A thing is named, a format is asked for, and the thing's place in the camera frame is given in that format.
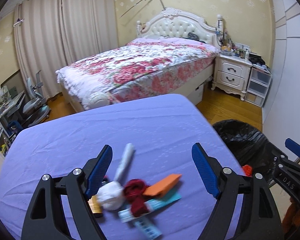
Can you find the orange foam fruit net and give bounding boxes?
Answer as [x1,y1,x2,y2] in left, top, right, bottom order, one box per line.
[242,165,253,177]

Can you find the yellow thread spool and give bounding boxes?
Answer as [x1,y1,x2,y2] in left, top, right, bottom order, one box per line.
[88,195,103,218]

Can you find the white tissue ball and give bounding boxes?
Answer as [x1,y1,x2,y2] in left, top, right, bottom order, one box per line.
[97,181,125,211]

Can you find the dark red wrapper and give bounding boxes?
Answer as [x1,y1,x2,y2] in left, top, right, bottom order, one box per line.
[123,179,149,217]

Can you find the light blue tube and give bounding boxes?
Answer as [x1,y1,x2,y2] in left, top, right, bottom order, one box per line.
[118,190,181,239]

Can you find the white tube with green print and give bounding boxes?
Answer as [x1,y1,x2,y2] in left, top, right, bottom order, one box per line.
[114,143,135,183]

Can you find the orange paper card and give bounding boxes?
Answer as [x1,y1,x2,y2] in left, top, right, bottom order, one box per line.
[143,174,182,198]

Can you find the black lined trash bin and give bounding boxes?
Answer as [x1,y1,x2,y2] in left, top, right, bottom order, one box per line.
[212,119,276,183]

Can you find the white wardrobe sliding door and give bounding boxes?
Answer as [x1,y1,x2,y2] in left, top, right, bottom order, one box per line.
[261,0,300,160]

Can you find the clear plastic drawer unit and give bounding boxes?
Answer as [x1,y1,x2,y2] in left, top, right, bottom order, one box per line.
[244,65,272,108]

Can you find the white two-drawer nightstand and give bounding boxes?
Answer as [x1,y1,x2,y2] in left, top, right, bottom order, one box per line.
[211,54,253,101]

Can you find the grey desk chair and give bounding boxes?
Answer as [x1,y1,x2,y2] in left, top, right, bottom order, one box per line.
[23,71,51,127]

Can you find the grey study desk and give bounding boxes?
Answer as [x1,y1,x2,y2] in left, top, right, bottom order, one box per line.
[0,86,25,134]

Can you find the white under-bed storage box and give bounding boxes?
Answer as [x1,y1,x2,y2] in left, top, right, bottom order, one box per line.
[187,83,204,106]

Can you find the bottles clutter on nightstand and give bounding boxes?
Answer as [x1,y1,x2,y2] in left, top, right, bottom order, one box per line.
[215,25,268,71]

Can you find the lavender bed sheet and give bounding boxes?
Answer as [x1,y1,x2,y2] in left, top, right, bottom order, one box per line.
[0,94,243,239]

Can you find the white tufted headboard bed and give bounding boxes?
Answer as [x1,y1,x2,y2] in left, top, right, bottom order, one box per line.
[60,8,220,103]

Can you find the floral pink quilt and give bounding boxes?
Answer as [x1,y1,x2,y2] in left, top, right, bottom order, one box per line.
[56,38,219,112]

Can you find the beige pleated curtains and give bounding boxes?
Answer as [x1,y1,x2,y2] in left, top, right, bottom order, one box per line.
[14,0,119,98]

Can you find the metal canopy rod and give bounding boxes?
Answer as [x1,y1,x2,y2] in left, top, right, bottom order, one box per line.
[118,0,166,20]

